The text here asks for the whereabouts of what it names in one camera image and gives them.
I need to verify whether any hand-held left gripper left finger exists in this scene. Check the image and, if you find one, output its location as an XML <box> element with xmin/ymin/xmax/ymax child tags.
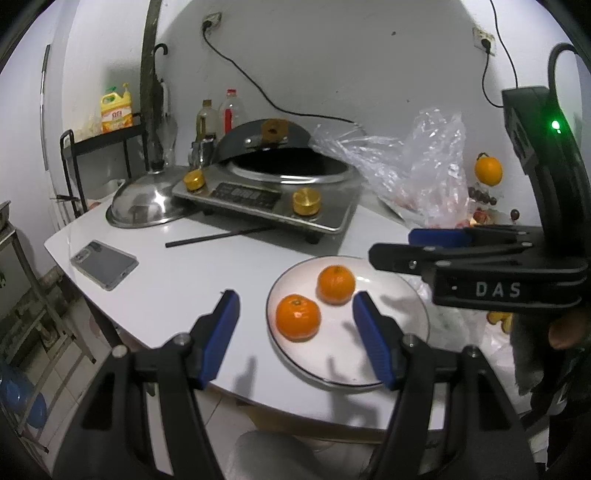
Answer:
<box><xmin>55</xmin><ymin>290</ymin><xmax>241</xmax><ymax>480</ymax></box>

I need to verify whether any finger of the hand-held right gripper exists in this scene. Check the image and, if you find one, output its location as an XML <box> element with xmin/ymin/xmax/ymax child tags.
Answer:
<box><xmin>368</xmin><ymin>242</ymin><xmax>578</xmax><ymax>278</ymax></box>
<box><xmin>409</xmin><ymin>224</ymin><xmax>546</xmax><ymax>254</ymax></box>

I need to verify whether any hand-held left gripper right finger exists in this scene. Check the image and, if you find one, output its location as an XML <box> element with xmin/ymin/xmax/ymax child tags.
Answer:
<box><xmin>352</xmin><ymin>291</ymin><xmax>539</xmax><ymax>480</ymax></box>

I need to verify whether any white plate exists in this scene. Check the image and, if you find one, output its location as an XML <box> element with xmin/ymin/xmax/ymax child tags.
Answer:
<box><xmin>266</xmin><ymin>255</ymin><xmax>430</xmax><ymax>391</ymax></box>

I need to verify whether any large mandarin orange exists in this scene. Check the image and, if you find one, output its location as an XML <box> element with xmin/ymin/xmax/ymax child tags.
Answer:
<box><xmin>317</xmin><ymin>264</ymin><xmax>356</xmax><ymax>306</ymax></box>
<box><xmin>276</xmin><ymin>294</ymin><xmax>321</xmax><ymax>343</ymax></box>

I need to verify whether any clear plastic bag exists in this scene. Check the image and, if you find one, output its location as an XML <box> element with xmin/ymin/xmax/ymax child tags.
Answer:
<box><xmin>309</xmin><ymin>107</ymin><xmax>474</xmax><ymax>229</ymax></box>

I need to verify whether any person's right hand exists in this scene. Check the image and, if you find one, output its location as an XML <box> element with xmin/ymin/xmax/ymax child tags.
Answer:
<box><xmin>547</xmin><ymin>316</ymin><xmax>585</xmax><ymax>350</ymax></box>

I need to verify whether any red cherry tomatoes heap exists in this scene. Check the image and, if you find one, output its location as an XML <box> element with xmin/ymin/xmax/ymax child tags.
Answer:
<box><xmin>462</xmin><ymin>208</ymin><xmax>491</xmax><ymax>229</ymax></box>

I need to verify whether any dark grapes bunch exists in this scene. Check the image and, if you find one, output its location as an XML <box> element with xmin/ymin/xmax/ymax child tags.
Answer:
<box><xmin>467</xmin><ymin>185</ymin><xmax>498</xmax><ymax>206</ymax></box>

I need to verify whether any orange with stem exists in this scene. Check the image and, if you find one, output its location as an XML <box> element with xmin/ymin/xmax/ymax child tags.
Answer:
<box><xmin>475</xmin><ymin>153</ymin><xmax>503</xmax><ymax>186</ymax></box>

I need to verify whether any black chopstick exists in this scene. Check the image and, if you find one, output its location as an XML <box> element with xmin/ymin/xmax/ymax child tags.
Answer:
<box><xmin>165</xmin><ymin>225</ymin><xmax>273</xmax><ymax>248</ymax></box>

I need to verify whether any steel induction cooker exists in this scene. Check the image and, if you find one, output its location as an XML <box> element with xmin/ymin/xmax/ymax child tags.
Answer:
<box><xmin>172</xmin><ymin>154</ymin><xmax>363</xmax><ymax>244</ymax></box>

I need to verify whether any grey smartphone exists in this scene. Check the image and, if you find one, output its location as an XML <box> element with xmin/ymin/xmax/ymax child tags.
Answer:
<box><xmin>70</xmin><ymin>240</ymin><xmax>139</xmax><ymax>291</ymax></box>

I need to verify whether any shiny steel pot lid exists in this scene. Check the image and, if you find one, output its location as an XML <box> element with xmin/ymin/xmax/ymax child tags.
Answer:
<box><xmin>106</xmin><ymin>159</ymin><xmax>188</xmax><ymax>229</ymax></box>

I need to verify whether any steel cup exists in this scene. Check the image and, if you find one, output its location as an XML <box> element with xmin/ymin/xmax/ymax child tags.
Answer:
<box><xmin>188</xmin><ymin>138</ymin><xmax>218</xmax><ymax>168</ymax></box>

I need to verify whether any black lid with wooden knob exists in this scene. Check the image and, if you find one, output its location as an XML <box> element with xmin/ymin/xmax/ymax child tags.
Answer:
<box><xmin>215</xmin><ymin>119</ymin><xmax>315</xmax><ymax>162</ymax></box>

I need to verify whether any dark oil bottle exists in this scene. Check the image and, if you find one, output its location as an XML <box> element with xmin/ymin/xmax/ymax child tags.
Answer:
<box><xmin>195</xmin><ymin>99</ymin><xmax>220</xmax><ymax>144</ymax></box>

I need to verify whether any grey metal shelf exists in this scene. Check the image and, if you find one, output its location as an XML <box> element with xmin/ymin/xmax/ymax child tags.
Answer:
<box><xmin>0</xmin><ymin>200</ymin><xmax>98</xmax><ymax>453</ymax></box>

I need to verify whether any blue water jug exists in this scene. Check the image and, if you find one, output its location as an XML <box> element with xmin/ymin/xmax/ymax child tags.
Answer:
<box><xmin>0</xmin><ymin>360</ymin><xmax>49</xmax><ymax>430</ymax></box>

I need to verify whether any red label plastic bottle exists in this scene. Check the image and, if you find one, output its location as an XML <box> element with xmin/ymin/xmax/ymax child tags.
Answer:
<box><xmin>218</xmin><ymin>89</ymin><xmax>247</xmax><ymax>137</ymax></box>

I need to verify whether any black metal rack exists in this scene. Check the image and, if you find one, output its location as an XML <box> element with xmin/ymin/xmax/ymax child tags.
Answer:
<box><xmin>60</xmin><ymin>121</ymin><xmax>148</xmax><ymax>220</ymax></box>

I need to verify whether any black folded umbrella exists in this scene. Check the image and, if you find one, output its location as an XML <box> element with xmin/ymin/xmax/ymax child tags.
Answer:
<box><xmin>150</xmin><ymin>44</ymin><xmax>178</xmax><ymax>171</ymax></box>

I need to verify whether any yellow detergent bottle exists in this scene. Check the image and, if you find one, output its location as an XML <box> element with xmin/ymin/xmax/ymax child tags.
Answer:
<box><xmin>100</xmin><ymin>83</ymin><xmax>134</xmax><ymax>134</ymax></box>

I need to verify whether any dark vertical pipe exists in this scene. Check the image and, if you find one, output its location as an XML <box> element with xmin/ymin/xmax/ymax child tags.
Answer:
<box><xmin>141</xmin><ymin>0</ymin><xmax>160</xmax><ymax>171</ymax></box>

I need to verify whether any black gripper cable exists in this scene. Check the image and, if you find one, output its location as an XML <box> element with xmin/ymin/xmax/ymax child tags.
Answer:
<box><xmin>547</xmin><ymin>43</ymin><xmax>583</xmax><ymax>90</ymax></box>

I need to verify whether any black looped wall cable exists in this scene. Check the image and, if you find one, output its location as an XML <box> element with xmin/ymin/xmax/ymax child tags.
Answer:
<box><xmin>482</xmin><ymin>0</ymin><xmax>520</xmax><ymax>109</ymax></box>

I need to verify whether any black cooker power cable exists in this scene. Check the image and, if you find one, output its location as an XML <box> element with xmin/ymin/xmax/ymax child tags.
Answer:
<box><xmin>202</xmin><ymin>21</ymin><xmax>361</xmax><ymax>125</ymax></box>

